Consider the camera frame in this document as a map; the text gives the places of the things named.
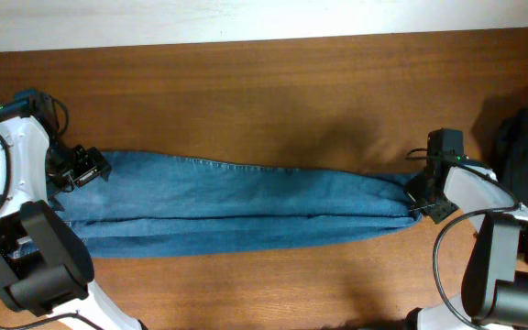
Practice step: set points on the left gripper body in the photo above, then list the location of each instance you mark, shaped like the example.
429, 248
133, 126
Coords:
77, 166

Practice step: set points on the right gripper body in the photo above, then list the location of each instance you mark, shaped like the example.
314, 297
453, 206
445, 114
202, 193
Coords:
426, 201

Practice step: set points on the blue denim jeans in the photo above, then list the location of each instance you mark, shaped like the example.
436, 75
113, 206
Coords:
160, 206

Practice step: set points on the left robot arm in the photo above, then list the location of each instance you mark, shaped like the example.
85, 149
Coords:
45, 268

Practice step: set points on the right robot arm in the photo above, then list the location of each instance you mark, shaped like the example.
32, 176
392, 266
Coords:
453, 188

